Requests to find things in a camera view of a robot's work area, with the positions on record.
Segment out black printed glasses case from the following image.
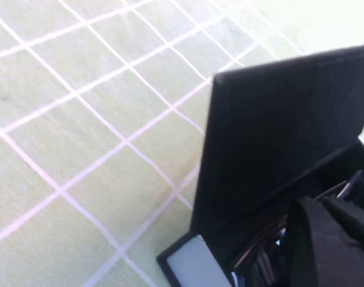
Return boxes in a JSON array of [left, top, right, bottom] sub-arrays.
[[156, 43, 364, 287]]

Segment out green white grid tablecloth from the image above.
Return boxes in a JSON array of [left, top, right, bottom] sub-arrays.
[[0, 0, 364, 287]]

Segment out black frame glasses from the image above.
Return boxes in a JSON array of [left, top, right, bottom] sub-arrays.
[[233, 169, 364, 287]]

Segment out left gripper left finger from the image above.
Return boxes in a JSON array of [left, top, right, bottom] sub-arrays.
[[285, 196, 364, 287]]

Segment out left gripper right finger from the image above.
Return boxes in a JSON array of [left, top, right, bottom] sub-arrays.
[[323, 196, 364, 255]]

